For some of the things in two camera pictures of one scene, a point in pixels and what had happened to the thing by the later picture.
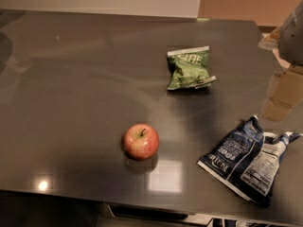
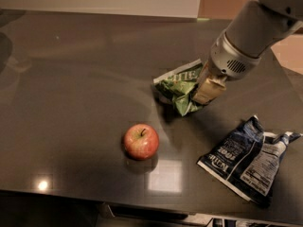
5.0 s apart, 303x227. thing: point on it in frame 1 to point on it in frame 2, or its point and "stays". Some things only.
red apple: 141,141 stays
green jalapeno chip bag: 189,68 to 177,86
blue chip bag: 248,160 stays
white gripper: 293,43 to 227,59
